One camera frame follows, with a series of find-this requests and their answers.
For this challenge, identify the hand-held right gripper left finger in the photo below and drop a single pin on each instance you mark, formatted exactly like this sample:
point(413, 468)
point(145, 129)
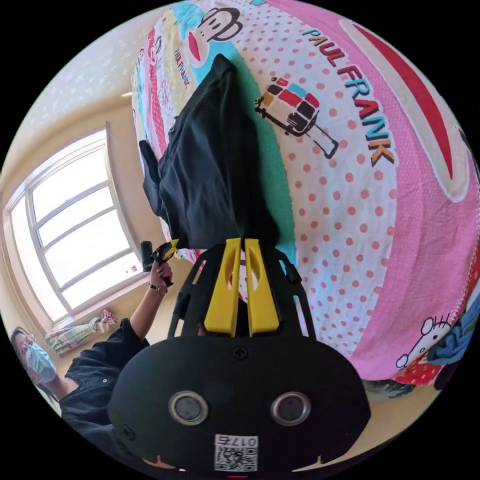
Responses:
point(219, 300)

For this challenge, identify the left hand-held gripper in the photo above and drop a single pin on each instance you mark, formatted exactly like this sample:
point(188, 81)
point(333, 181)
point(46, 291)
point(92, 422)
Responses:
point(162, 258)

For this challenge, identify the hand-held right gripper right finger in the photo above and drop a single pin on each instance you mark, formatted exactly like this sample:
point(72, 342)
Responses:
point(264, 303)

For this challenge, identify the black long sleeve shirt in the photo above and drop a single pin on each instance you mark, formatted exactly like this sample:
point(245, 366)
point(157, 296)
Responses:
point(210, 168)

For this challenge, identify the person's left forearm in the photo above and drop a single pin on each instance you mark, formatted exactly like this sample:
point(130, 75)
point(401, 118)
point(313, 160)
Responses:
point(146, 311)

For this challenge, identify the person's left hand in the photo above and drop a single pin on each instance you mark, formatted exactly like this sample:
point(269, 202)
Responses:
point(160, 277)

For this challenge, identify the window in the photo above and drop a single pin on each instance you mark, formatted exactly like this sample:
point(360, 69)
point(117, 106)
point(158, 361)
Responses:
point(71, 228)

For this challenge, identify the bed with printed cartoon sheet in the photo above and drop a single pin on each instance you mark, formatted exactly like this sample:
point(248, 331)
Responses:
point(345, 210)

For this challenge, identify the tied patterned curtain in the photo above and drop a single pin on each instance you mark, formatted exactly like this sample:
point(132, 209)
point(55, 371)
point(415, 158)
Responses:
point(78, 333)

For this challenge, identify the person's body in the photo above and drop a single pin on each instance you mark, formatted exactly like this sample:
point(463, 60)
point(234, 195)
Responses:
point(86, 382)

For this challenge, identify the pile of clothes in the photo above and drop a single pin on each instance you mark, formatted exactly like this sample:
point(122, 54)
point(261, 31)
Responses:
point(457, 337)

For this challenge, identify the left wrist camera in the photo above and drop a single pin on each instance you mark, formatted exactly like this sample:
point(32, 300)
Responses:
point(146, 257)

